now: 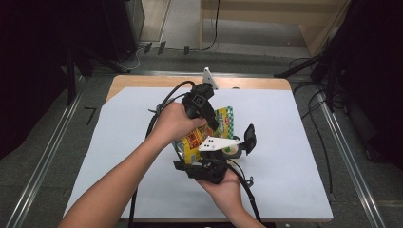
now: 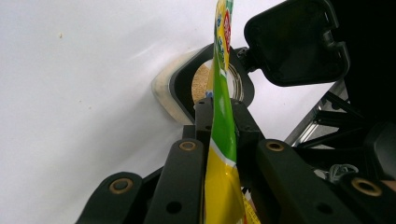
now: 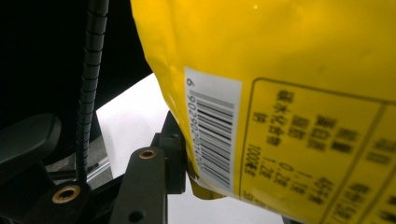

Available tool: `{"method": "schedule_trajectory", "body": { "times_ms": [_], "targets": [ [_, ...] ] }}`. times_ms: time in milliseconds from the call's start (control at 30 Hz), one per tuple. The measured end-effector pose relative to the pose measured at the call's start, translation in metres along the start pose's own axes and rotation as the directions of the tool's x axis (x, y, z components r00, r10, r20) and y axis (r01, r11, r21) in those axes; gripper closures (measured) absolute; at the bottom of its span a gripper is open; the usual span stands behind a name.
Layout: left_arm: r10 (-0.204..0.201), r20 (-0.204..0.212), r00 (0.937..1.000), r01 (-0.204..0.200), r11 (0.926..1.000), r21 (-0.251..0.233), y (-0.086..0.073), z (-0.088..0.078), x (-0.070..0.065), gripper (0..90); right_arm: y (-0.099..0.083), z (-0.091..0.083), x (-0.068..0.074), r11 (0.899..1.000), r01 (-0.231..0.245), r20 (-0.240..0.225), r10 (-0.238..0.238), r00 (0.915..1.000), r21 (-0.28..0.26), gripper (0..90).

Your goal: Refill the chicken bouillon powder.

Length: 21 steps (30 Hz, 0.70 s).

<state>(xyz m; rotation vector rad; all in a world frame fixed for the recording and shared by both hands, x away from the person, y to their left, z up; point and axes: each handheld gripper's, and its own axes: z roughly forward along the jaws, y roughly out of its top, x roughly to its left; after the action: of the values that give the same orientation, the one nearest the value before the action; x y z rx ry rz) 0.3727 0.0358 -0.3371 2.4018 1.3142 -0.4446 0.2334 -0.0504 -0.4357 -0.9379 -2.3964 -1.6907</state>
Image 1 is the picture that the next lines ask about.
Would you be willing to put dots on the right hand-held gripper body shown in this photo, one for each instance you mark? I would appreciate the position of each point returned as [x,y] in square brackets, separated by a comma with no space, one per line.
[207,169]

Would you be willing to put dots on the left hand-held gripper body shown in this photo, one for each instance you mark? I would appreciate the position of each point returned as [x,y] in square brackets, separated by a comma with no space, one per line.
[198,98]

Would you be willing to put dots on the yellow pouch with green cap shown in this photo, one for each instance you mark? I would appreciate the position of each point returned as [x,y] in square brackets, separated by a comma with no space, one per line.
[194,141]

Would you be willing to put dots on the person's right hand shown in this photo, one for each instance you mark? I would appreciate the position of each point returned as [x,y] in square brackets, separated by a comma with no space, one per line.
[226,190]

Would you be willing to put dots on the person's left hand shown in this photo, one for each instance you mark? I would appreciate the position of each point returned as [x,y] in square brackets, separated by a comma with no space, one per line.
[172,123]

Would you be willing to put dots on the light wooden shelf unit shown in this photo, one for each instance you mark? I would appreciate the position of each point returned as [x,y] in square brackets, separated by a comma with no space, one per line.
[253,11]

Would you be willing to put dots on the dark cabinet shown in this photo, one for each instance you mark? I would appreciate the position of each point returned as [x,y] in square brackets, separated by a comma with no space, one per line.
[123,25]

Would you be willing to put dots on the black tripod stand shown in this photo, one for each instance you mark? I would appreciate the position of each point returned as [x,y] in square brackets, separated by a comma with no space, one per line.
[71,82]

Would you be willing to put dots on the metal floor rail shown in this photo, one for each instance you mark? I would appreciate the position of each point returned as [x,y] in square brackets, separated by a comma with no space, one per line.
[47,152]
[348,158]

